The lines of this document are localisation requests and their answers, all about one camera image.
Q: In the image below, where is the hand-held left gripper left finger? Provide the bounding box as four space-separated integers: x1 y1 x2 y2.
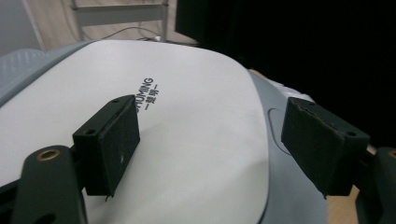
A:
72 94 141 198

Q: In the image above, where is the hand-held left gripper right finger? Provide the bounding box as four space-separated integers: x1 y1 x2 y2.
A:
280 96 372 199

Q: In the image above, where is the cable bundle under desk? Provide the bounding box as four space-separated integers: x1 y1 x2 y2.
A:
98 25 163 42

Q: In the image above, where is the white metal frame desk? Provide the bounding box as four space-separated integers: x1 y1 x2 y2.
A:
69 0 171 43

